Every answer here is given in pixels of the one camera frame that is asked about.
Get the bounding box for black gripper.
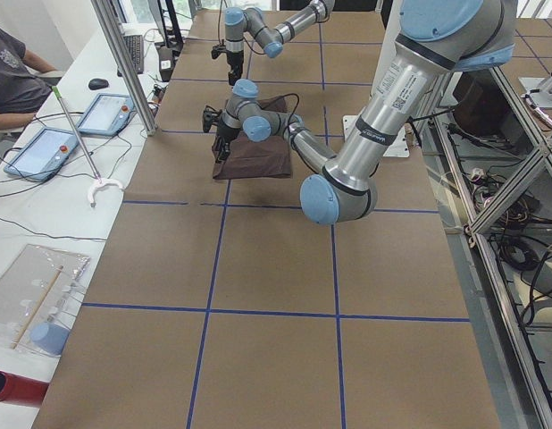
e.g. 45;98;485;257
212;120;238;163
227;51;244;85

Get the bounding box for dark brown t-shirt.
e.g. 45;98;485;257
212;94;293;181

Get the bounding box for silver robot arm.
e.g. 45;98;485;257
203;1;517;225
215;0;335;86

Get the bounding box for black keyboard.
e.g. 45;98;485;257
121;34;145;74

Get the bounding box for far blue teach pendant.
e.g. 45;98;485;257
77;93;135;138

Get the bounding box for blue teach pendant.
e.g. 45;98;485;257
4;127;78;182
77;93;135;138

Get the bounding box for reacher grabber stick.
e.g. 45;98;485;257
52;86;125;208

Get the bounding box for black computer mouse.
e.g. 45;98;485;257
88;78;109;90

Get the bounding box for near blue teach pendant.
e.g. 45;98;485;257
4;127;78;182

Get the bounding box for wooden dowel rod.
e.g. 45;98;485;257
10;265;63;349

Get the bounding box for seated person grey shirt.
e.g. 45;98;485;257
0;28;56;130

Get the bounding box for clear acrylic rack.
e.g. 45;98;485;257
0;244;90;356

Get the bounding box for light blue plastic cup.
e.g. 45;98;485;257
30;323;70;356

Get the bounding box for red cylinder tube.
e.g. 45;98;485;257
0;371;49;408

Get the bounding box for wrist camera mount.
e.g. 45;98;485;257
211;43;227;60
202;105;222;133

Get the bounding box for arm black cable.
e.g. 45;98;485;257
262;92;302;122

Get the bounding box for aluminium frame post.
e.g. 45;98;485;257
91;0;156;136

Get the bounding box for aluminium side frame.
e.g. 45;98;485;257
429;58;552;428

